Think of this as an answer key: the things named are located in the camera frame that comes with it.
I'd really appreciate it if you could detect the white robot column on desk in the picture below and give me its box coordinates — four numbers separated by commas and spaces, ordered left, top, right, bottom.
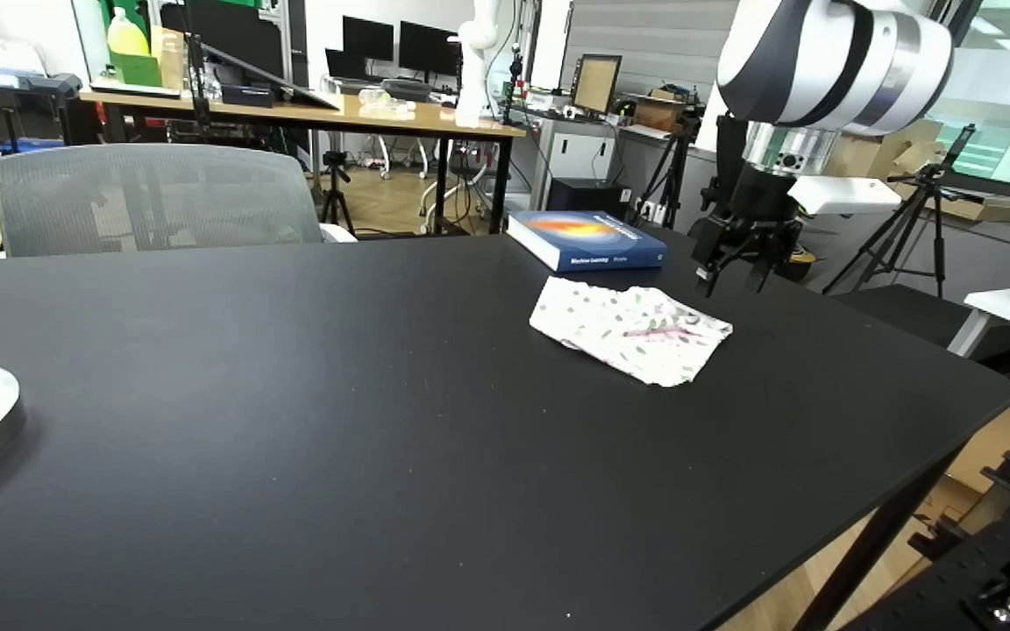
451, 0, 506, 130

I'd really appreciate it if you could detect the black metal equipment base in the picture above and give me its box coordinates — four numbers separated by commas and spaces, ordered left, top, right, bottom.
839, 454, 1010, 631

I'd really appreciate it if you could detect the wooden desk with black legs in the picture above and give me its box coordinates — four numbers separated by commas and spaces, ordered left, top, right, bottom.
72, 86, 529, 242

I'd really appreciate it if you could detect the large black camera tripod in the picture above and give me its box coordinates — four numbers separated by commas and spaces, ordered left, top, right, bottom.
821, 120, 982, 302

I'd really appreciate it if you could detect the white towel with green leaves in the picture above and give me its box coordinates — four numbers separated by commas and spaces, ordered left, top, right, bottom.
525, 274, 738, 393

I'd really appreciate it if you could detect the yellow bottle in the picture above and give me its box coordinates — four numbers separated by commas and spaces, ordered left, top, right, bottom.
105, 5, 153, 64

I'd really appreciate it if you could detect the grey mesh office chair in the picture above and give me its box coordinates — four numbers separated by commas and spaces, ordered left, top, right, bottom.
0, 141, 330, 259

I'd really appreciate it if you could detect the blue hardcover book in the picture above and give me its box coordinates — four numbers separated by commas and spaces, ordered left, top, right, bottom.
506, 209, 670, 282

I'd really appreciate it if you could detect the wooden picture frame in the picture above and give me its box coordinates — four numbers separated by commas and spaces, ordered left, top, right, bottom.
568, 54, 628, 120

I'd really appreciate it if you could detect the small black tripod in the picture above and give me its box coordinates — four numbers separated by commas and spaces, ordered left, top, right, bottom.
317, 148, 356, 235

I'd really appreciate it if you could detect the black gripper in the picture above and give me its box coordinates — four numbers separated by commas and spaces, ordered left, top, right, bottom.
688, 161, 809, 298

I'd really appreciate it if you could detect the black computer monitor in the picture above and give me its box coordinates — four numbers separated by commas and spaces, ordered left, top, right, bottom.
396, 18, 466, 80
340, 15, 399, 71

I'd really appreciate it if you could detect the white filing cabinet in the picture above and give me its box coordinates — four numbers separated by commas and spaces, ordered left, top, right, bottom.
545, 116, 621, 218

